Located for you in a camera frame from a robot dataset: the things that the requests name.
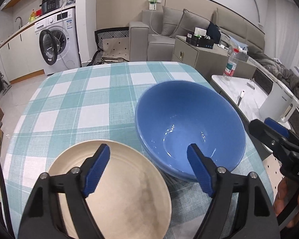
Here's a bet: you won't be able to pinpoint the cream plate small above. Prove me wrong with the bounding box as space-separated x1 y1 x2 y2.
48 140 172 238

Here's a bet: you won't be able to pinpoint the blue bowl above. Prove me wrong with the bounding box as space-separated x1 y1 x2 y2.
139 137 197 182
135 80 246 171

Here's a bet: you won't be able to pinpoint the person right hand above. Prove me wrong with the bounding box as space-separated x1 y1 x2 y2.
272 176 299 228

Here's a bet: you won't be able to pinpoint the white electric kettle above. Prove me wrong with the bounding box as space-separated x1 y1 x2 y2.
259 81 298 123

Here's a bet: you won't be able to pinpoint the white marble side table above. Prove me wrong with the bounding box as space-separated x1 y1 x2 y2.
210 74 291 130

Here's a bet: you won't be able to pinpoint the plastic water bottle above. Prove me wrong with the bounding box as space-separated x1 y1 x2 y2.
223 48 239 79

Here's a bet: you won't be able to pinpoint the grey side cabinet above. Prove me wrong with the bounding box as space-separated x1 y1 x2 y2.
172 35 257 80

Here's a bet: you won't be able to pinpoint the black organizer box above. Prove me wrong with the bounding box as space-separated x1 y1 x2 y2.
186 33 214 49

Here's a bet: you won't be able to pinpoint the grey cushion right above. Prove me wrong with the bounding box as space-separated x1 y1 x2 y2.
171 9 210 38

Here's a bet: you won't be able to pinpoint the grey cushion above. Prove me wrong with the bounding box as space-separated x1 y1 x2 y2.
171 9 210 38
161 7 183 36

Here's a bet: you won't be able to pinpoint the grey cushion left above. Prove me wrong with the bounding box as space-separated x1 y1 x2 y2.
161 7 183 36

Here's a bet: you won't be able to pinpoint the grey sofa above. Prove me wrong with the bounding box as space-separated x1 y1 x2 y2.
129 8 265 62

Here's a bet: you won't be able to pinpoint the white base cabinets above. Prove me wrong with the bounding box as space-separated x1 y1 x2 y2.
0 26 45 81

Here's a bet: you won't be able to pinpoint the white washing machine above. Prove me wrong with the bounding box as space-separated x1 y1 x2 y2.
34 7 81 75

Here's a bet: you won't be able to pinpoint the patterned floor mat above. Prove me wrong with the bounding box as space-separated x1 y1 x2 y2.
87 27 130 66

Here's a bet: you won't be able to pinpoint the yellow oil bottle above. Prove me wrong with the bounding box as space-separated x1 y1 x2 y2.
29 9 36 22

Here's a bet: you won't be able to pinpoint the black pressure cooker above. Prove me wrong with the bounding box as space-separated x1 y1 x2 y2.
40 0 61 15

